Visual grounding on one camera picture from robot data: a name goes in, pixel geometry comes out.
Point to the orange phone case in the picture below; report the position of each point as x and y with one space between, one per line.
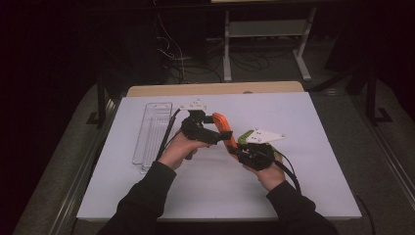
221 124

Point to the person's left hand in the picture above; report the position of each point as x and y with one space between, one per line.
177 150

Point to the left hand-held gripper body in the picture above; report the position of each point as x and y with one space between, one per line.
195 129

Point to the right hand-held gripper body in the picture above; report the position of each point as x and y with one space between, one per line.
257 156

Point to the clear plastic tray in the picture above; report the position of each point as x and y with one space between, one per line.
151 130

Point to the person's right hand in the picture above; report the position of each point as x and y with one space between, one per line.
270 176

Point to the black metal stand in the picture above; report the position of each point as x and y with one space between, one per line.
372 98
101 104

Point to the aluminium frame rail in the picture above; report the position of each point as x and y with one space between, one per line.
84 169
388 153

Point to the white metal desk frame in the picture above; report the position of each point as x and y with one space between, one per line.
267 28

